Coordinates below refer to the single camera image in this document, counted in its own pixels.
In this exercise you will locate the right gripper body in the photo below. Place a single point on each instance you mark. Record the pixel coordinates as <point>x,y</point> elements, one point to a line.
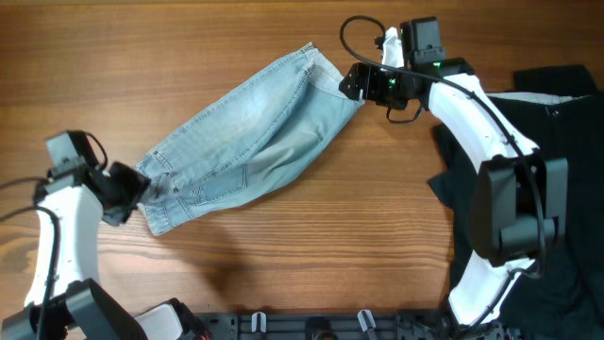
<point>382,83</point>

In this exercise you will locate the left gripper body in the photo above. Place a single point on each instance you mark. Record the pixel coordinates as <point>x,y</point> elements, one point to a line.
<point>131,185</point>

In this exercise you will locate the light blue denim shorts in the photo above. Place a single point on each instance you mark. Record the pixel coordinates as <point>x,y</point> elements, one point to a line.
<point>254,140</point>

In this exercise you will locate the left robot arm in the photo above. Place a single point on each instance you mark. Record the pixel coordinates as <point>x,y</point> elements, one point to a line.
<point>78,193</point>

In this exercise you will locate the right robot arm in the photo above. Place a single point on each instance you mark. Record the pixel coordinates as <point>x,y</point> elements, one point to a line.
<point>519,204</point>

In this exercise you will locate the black clothes pile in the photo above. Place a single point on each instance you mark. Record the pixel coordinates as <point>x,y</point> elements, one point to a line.
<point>561,110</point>

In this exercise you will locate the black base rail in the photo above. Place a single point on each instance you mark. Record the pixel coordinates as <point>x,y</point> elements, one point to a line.
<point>403,325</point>

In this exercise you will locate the left white rail clip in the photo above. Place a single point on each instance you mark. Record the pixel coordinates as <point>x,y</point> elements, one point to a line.
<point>258,322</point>

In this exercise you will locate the white rail clip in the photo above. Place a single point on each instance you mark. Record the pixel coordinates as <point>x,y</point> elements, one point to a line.
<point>258,322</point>
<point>367,323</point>

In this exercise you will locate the right white rail clip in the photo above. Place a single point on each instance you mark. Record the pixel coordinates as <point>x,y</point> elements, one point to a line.
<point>367,323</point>

